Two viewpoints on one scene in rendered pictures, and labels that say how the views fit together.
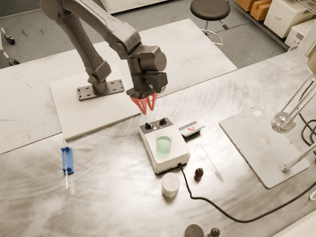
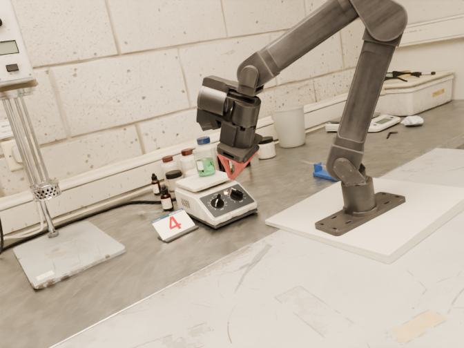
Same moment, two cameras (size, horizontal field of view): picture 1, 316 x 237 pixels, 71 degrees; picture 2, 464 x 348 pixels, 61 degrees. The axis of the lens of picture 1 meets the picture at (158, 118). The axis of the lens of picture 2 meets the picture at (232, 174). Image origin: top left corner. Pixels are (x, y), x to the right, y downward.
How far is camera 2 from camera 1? 1.41 m
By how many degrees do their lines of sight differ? 108
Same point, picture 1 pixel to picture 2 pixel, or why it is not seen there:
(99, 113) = (330, 199)
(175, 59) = (225, 333)
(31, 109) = (451, 179)
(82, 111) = not seen: hidden behind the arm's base
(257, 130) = (63, 255)
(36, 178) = not seen: hidden behind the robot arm
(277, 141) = (39, 254)
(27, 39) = not seen: outside the picture
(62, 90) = (431, 192)
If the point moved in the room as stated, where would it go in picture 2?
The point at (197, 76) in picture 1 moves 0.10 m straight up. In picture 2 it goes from (154, 308) to (139, 254)
